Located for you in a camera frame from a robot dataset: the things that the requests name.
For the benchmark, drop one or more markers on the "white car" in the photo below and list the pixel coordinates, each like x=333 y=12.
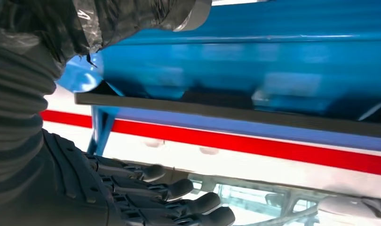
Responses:
x=240 y=168

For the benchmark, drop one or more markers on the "blue metal shelf rack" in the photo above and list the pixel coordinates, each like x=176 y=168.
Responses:
x=271 y=21

